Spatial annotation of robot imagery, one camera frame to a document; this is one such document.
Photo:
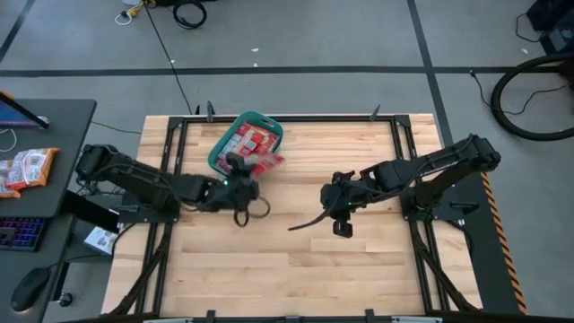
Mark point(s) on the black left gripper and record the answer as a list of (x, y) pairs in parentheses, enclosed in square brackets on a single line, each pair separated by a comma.
[(237, 195)]

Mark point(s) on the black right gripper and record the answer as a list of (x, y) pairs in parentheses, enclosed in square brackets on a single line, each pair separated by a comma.
[(341, 197)]

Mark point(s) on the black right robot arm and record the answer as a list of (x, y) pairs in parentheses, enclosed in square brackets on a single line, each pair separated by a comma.
[(403, 172)]

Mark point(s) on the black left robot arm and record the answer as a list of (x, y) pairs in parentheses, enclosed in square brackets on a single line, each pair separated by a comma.
[(134, 179)]

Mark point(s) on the teal plastic basket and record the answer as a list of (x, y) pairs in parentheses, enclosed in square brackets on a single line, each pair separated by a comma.
[(244, 117)]

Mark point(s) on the white printed booklet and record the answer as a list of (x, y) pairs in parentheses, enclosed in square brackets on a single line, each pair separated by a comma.
[(101, 241)]

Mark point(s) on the black box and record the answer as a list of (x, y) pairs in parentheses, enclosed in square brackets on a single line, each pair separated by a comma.
[(89, 211)]

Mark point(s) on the black platform with hazard stripe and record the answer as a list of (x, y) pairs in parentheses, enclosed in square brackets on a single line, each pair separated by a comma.
[(475, 251)]

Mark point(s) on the black desk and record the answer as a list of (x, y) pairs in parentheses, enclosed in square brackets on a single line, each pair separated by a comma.
[(67, 134)]

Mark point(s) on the black caster wheel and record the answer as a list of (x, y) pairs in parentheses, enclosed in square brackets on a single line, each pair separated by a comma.
[(65, 299)]

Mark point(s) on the orange snack bag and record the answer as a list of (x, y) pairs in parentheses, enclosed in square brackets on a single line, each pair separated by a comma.
[(6, 179), (31, 168)]

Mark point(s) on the black backlit keyboard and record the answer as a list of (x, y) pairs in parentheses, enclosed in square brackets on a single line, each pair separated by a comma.
[(22, 233)]

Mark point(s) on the black computer mouse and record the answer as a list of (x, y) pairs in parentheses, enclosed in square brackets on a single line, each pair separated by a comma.
[(29, 289)]

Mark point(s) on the computer monitor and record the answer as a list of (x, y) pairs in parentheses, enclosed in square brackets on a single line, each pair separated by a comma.
[(18, 114)]

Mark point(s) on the black equipment case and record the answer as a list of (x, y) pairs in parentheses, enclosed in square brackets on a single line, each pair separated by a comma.
[(556, 27)]

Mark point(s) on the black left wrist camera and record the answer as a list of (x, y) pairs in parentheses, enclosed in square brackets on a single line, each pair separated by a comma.
[(237, 163)]

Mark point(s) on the black aluminium table frame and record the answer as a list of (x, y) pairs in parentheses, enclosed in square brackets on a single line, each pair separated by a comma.
[(314, 118)]

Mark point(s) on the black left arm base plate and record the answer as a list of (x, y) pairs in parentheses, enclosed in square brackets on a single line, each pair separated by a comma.
[(134, 217)]

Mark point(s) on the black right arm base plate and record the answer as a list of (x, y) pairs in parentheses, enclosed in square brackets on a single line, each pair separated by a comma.
[(457, 208)]

